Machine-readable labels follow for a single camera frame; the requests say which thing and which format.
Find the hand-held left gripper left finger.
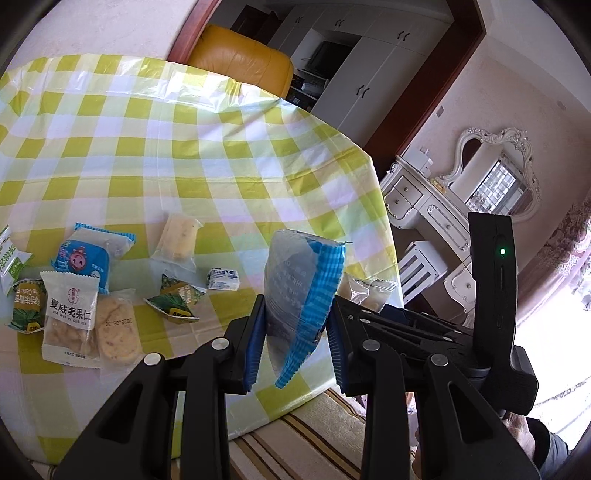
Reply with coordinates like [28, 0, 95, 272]
[53, 295, 266, 480]

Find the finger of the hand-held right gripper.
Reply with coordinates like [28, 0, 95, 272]
[383, 308, 472, 333]
[335, 298, 474, 356]

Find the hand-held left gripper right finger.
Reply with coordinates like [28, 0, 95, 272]
[329, 314, 541, 480]

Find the clear packet with beige pastry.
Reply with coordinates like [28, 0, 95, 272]
[342, 272, 398, 317]

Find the blue packet with dark filling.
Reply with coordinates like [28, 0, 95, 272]
[263, 228, 347, 389]

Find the person's right forearm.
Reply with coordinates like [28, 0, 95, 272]
[526, 416, 571, 474]

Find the person's right hand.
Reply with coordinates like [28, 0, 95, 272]
[504, 413, 536, 467]

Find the white slatted stool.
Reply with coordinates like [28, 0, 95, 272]
[397, 240, 455, 305]

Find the patterned curtain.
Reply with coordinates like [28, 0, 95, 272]
[517, 194, 591, 324]

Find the small white and blue packet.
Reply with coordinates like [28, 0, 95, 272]
[205, 268, 242, 292]

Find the striped sofa cushion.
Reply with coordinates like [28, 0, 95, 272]
[171, 388, 419, 480]

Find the green pea snack packet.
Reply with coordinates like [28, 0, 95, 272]
[6, 277, 47, 334]
[143, 272, 207, 325]

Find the white ornate mirror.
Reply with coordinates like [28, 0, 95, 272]
[434, 127, 541, 224]

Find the white ornate dresser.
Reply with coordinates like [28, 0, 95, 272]
[379, 154, 476, 324]

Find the clear packet with round cookie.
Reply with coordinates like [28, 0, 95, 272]
[92, 288, 139, 367]

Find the clear packet with yellow cake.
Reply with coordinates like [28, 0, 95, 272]
[151, 213, 204, 274]

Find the small white box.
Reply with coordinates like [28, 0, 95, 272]
[413, 145, 435, 171]

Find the white nut pastry packet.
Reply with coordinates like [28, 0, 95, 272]
[39, 271, 103, 369]

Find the blue packet with beige cake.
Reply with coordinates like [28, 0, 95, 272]
[50, 223, 137, 295]

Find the yellow checked tablecloth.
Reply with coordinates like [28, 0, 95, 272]
[0, 54, 402, 467]

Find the white wardrobe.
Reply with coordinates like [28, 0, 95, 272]
[231, 0, 451, 139]

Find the green and white snack packet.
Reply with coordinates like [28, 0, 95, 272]
[0, 224, 33, 296]

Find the dark television set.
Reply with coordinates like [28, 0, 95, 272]
[307, 41, 352, 75]

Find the yellow leather chair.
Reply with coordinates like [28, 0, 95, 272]
[187, 24, 295, 100]

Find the brown wooden door frame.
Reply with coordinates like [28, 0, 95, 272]
[166, 0, 488, 162]

